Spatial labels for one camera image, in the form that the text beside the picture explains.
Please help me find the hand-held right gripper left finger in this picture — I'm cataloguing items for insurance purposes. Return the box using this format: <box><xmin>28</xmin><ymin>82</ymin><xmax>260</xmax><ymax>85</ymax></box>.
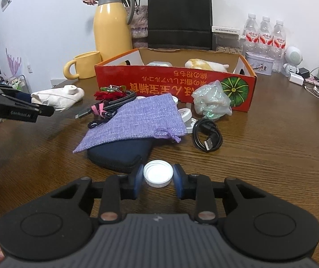
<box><xmin>48</xmin><ymin>163</ymin><xmax>144</xmax><ymax>224</ymax></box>

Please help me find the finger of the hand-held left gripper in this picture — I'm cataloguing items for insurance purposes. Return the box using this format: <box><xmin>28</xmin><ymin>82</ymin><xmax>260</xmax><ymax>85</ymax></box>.
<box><xmin>2</xmin><ymin>95</ymin><xmax>55</xmax><ymax>117</ymax></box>
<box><xmin>0</xmin><ymin>84</ymin><xmax>33</xmax><ymax>101</ymax></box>

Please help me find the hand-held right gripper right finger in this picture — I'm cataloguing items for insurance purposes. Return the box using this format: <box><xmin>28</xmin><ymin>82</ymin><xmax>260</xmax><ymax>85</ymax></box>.
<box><xmin>172</xmin><ymin>163</ymin><xmax>273</xmax><ymax>225</ymax></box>

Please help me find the white cloth bag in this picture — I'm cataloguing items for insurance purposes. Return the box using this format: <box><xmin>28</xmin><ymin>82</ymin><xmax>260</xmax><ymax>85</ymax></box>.
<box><xmin>31</xmin><ymin>85</ymin><xmax>85</xmax><ymax>111</ymax></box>

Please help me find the black USB cable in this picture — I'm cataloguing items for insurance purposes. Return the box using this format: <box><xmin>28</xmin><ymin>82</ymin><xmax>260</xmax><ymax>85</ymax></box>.
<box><xmin>192</xmin><ymin>118</ymin><xmax>223</xmax><ymax>153</ymax></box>

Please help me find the red artificial rose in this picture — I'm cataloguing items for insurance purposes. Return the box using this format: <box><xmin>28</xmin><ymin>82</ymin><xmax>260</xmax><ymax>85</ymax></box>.
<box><xmin>94</xmin><ymin>85</ymin><xmax>126</xmax><ymax>101</ymax></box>

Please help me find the purple woven pouch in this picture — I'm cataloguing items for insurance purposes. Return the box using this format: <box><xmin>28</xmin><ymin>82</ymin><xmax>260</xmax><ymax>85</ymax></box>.
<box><xmin>73</xmin><ymin>93</ymin><xmax>188</xmax><ymax>154</ymax></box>

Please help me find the braided cable bundle pink tie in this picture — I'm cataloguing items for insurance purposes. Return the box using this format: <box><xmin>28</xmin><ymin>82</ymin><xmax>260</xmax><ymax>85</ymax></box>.
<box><xmin>76</xmin><ymin>91</ymin><xmax>138</xmax><ymax>119</ymax></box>

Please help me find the clear bag iridescent filling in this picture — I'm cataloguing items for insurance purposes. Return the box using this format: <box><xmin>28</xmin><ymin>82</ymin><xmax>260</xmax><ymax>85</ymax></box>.
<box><xmin>191</xmin><ymin>80</ymin><xmax>233</xmax><ymax>121</ymax></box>

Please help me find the red cardboard box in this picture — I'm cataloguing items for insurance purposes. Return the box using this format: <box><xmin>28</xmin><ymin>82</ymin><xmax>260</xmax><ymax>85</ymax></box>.
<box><xmin>94</xmin><ymin>47</ymin><xmax>257</xmax><ymax>113</ymax></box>

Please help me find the metal storage cart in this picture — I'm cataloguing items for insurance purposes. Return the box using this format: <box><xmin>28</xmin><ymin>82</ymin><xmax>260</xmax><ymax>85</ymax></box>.
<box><xmin>4</xmin><ymin>74</ymin><xmax>27</xmax><ymax>92</ymax></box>

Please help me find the dark blue zip case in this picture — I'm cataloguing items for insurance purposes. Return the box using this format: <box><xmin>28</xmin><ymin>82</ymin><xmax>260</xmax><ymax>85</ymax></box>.
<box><xmin>87</xmin><ymin>138</ymin><xmax>153</xmax><ymax>174</ymax></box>

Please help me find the yellow mug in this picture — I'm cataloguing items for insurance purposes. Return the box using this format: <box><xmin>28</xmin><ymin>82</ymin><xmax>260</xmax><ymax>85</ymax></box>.
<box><xmin>63</xmin><ymin>51</ymin><xmax>102</xmax><ymax>80</ymax></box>

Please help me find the yellow thermos jug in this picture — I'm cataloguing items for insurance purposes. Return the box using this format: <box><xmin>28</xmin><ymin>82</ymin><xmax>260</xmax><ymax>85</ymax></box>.
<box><xmin>93</xmin><ymin>0</ymin><xmax>135</xmax><ymax>62</ymax></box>

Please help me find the yellow white plush toy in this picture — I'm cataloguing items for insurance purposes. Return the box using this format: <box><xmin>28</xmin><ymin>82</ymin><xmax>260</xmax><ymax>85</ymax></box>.
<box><xmin>184</xmin><ymin>58</ymin><xmax>229</xmax><ymax>71</ymax></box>

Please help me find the patterned flower vase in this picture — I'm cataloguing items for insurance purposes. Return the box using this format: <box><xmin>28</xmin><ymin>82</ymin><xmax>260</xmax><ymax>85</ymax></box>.
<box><xmin>130</xmin><ymin>5</ymin><xmax>149</xmax><ymax>48</ymax></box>

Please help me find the clear container of nuts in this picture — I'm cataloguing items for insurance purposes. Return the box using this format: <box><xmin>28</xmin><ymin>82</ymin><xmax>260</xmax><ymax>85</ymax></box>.
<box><xmin>212</xmin><ymin>26</ymin><xmax>245</xmax><ymax>54</ymax></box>

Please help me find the printed tin box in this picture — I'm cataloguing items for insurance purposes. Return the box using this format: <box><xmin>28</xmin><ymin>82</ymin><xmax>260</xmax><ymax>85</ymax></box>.
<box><xmin>245</xmin><ymin>52</ymin><xmax>274</xmax><ymax>76</ymax></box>

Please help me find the black paper bag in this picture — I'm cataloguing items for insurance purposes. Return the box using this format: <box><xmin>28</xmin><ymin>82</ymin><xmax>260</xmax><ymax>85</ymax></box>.
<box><xmin>147</xmin><ymin>0</ymin><xmax>213</xmax><ymax>51</ymax></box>

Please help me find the clear water bottle red label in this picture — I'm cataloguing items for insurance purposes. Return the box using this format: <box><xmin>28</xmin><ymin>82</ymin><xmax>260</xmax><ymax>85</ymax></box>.
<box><xmin>243</xmin><ymin>13</ymin><xmax>261</xmax><ymax>55</ymax></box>
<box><xmin>272</xmin><ymin>19</ymin><xmax>287</xmax><ymax>62</ymax></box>
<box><xmin>259</xmin><ymin>16</ymin><xmax>274</xmax><ymax>53</ymax></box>

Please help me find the white robot toy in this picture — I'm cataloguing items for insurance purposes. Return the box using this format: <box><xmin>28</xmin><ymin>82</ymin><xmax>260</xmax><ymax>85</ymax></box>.
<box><xmin>283</xmin><ymin>46</ymin><xmax>304</xmax><ymax>76</ymax></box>

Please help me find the purple flower wall sticker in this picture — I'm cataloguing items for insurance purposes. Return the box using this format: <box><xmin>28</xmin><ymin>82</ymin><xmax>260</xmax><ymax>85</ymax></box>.
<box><xmin>5</xmin><ymin>47</ymin><xmax>23</xmax><ymax>76</ymax></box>

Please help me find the thin black cable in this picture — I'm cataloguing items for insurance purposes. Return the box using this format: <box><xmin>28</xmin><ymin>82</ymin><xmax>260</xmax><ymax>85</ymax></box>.
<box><xmin>88</xmin><ymin>112</ymin><xmax>118</xmax><ymax>129</ymax></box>

